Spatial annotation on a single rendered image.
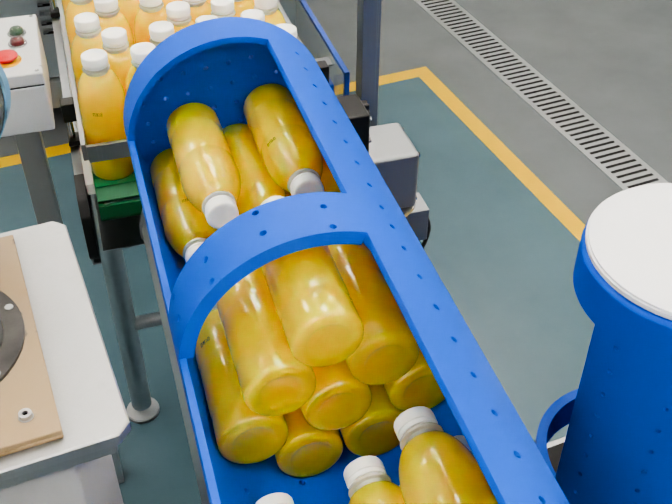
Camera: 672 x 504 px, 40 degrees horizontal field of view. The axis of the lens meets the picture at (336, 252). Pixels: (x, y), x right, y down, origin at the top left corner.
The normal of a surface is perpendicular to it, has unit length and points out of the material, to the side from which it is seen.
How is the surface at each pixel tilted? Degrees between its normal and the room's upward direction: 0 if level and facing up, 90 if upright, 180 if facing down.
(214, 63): 90
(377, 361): 90
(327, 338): 92
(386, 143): 0
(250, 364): 39
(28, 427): 1
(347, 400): 91
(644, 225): 0
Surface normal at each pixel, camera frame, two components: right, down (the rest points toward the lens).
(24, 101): 0.29, 0.62
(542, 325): 0.00, -0.76
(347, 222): 0.26, -0.78
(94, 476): 0.93, 0.25
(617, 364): -0.72, 0.44
